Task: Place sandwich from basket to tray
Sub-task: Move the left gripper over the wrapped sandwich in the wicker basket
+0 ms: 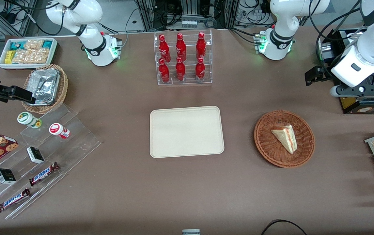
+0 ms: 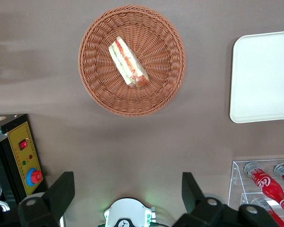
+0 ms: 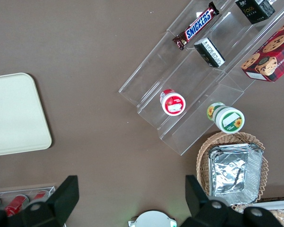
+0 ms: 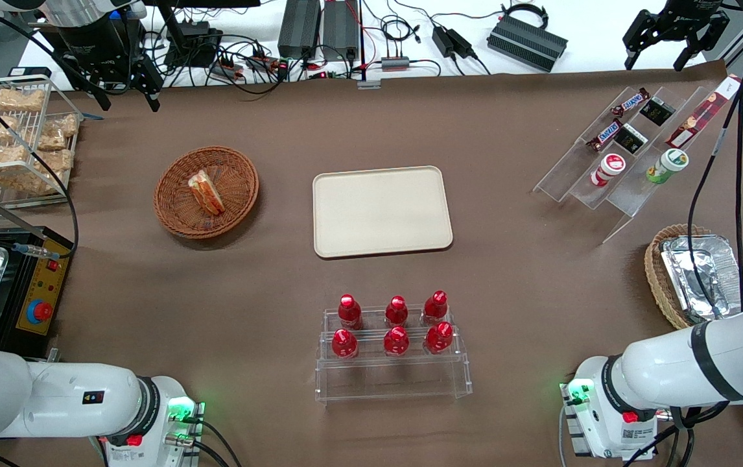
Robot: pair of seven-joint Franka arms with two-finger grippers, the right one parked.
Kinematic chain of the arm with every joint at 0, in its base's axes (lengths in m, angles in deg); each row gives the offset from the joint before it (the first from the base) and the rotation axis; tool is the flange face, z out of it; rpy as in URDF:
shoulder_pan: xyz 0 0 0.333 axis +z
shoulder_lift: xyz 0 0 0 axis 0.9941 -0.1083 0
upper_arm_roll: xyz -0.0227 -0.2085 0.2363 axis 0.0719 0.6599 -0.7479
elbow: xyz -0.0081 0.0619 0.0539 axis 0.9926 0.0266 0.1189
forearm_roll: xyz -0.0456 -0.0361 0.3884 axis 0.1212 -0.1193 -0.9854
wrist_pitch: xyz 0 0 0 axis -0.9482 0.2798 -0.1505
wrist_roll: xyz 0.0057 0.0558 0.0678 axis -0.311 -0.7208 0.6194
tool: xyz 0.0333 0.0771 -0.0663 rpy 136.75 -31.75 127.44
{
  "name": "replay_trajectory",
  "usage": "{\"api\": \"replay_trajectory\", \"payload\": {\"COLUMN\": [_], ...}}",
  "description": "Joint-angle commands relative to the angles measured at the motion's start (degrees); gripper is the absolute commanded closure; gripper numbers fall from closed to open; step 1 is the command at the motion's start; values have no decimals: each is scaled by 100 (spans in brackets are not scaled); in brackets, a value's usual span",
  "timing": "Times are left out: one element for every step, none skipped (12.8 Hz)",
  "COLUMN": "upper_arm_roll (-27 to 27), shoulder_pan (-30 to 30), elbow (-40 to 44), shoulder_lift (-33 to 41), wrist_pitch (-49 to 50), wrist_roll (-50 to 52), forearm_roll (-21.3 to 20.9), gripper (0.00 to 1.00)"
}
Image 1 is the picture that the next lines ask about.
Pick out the black floor cable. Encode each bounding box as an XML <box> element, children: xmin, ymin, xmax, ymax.
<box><xmin>260</xmin><ymin>219</ymin><xmax>308</xmax><ymax>235</ymax></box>

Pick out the small clear cracker bag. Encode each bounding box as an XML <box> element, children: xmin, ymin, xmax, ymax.
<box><xmin>24</xmin><ymin>39</ymin><xmax>44</xmax><ymax>50</ymax></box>

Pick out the green lid yogurt cup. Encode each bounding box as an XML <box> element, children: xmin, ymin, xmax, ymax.
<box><xmin>17</xmin><ymin>112</ymin><xmax>42</xmax><ymax>129</ymax></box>

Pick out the black hot dog roller machine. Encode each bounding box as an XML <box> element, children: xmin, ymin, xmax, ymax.
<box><xmin>317</xmin><ymin>28</ymin><xmax>374</xmax><ymax>115</ymax></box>

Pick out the small black box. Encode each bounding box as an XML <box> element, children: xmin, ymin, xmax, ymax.
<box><xmin>26</xmin><ymin>146</ymin><xmax>45</xmax><ymax>164</ymax></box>
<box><xmin>0</xmin><ymin>168</ymin><xmax>17</xmax><ymax>185</ymax></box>

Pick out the large clear cracker bag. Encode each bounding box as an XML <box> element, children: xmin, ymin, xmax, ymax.
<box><xmin>12</xmin><ymin>48</ymin><xmax>50</xmax><ymax>64</ymax></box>

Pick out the white snack bin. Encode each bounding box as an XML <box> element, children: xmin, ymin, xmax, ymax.
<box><xmin>0</xmin><ymin>38</ymin><xmax>58</xmax><ymax>70</ymax></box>

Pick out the red cola bottle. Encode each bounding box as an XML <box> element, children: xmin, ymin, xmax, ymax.
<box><xmin>158</xmin><ymin>58</ymin><xmax>170</xmax><ymax>83</ymax></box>
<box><xmin>158</xmin><ymin>34</ymin><xmax>171</xmax><ymax>63</ymax></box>
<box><xmin>195</xmin><ymin>57</ymin><xmax>206</xmax><ymax>81</ymax></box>
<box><xmin>196</xmin><ymin>32</ymin><xmax>207</xmax><ymax>60</ymax></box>
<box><xmin>176</xmin><ymin>33</ymin><xmax>187</xmax><ymax>62</ymax></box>
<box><xmin>175</xmin><ymin>57</ymin><xmax>186</xmax><ymax>82</ymax></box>

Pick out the brown round wicker basket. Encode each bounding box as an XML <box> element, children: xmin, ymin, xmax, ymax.
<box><xmin>254</xmin><ymin>110</ymin><xmax>315</xmax><ymax>169</ymax></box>

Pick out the white power strip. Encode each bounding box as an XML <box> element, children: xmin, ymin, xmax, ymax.
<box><xmin>181</xmin><ymin>20</ymin><xmax>207</xmax><ymax>30</ymax></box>

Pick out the triangular sandwich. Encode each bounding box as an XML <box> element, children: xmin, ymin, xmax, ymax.
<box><xmin>271</xmin><ymin>124</ymin><xmax>298</xmax><ymax>154</ymax></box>

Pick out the silver foil tray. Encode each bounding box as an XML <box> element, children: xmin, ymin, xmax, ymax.
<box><xmin>26</xmin><ymin>68</ymin><xmax>61</xmax><ymax>106</ymax></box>

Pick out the red lid yogurt cup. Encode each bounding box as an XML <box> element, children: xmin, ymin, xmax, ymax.
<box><xmin>49</xmin><ymin>123</ymin><xmax>70</xmax><ymax>139</ymax></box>

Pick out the Snickers chocolate bar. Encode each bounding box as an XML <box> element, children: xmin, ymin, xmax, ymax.
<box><xmin>0</xmin><ymin>188</ymin><xmax>31</xmax><ymax>213</ymax></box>
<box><xmin>28</xmin><ymin>162</ymin><xmax>60</xmax><ymax>187</ymax></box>

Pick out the light wicker basket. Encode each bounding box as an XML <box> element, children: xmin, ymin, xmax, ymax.
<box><xmin>21</xmin><ymin>64</ymin><xmax>69</xmax><ymax>114</ymax></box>

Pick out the clear acrylic bottle rack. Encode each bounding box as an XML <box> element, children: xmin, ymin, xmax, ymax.
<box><xmin>153</xmin><ymin>29</ymin><xmax>213</xmax><ymax>86</ymax></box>

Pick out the beige plastic tray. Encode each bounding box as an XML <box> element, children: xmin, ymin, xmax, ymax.
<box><xmin>149</xmin><ymin>105</ymin><xmax>225</xmax><ymax>159</ymax></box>

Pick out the clear acrylic stepped display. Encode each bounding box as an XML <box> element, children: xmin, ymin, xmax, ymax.
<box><xmin>0</xmin><ymin>103</ymin><xmax>102</xmax><ymax>220</ymax></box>

